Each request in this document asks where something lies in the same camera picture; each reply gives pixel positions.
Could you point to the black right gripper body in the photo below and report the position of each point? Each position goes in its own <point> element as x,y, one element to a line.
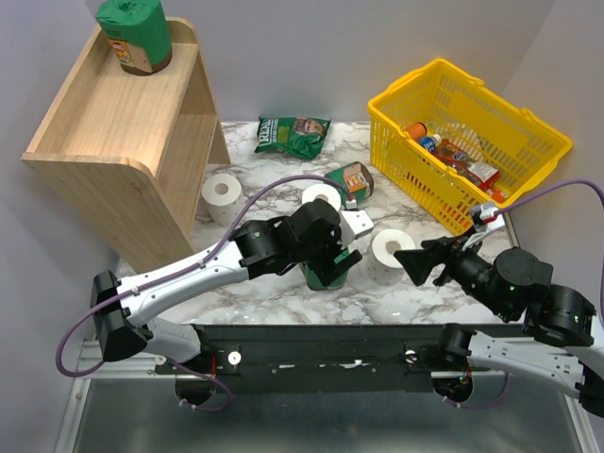
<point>467,268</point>

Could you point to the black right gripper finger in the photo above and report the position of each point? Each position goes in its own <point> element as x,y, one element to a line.
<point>419,263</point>
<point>442,243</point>

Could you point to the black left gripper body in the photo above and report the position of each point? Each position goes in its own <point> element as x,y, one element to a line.
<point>310,255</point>

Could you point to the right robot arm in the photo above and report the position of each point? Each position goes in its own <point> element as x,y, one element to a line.
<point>517,286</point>

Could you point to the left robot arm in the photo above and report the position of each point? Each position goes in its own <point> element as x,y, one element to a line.
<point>128,320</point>

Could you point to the wooden shelf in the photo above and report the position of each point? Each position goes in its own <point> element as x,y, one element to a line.
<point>129,152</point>

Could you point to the white dotted roll right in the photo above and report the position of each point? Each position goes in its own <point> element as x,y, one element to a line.
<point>382,266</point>

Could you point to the white dotted roll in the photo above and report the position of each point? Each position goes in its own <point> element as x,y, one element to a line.
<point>382,266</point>
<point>223,195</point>
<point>322,191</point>

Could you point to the white dotted roll middle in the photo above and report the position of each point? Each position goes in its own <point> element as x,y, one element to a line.
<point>322,191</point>

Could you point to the red white box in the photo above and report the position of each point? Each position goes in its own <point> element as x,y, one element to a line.
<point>482,174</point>

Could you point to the white dotted roll left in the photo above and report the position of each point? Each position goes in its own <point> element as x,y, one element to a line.
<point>223,195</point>

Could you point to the blue label bottle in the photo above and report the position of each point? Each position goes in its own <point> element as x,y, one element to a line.
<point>431,142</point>

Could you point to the green wrapped roll with picture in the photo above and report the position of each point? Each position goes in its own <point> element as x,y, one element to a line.
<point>355,176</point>

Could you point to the green chips bag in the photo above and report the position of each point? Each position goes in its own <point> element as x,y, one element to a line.
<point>300,137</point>

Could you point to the yellow plastic basket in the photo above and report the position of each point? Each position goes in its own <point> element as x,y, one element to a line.
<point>457,106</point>

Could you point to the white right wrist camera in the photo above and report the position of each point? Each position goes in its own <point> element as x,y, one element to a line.
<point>486,220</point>

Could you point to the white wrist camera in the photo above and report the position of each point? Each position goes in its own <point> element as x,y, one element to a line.
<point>355,223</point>
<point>486,220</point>

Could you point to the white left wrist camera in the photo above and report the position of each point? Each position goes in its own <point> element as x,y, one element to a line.
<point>355,223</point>

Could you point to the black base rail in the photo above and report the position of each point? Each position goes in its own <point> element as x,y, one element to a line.
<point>331,359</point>

